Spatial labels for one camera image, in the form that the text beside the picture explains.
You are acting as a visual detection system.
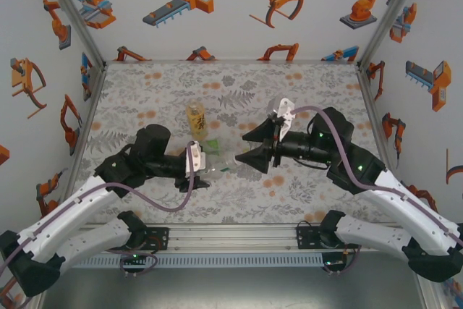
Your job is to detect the tall clear bottle green label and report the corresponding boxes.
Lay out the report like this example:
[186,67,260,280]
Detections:
[204,137,239,182]

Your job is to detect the yellow tea bottle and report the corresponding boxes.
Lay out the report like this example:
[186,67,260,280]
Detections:
[185,98,208,140]

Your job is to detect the grey floral table mat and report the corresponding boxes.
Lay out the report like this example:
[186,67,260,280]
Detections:
[54,61,404,226]

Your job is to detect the aluminium side rail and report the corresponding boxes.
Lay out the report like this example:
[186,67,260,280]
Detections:
[356,62,402,187]
[57,62,109,216]

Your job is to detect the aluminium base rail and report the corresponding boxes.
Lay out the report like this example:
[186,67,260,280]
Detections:
[77,222,399,252]

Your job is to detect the aluminium back rail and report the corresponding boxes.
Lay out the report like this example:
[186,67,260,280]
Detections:
[103,57,361,67]

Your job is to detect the slotted grey cable duct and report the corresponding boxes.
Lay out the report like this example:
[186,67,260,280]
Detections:
[82,253,348,270]

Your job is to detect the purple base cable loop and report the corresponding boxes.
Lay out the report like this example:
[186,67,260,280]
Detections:
[323,245,362,276]
[106,245,158,278]

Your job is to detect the aluminium corner post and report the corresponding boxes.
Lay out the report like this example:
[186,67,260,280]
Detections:
[356,0,431,71]
[38,0,108,69]

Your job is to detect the aluminium front post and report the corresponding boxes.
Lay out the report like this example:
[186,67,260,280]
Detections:
[415,274,449,309]
[20,287,51,309]

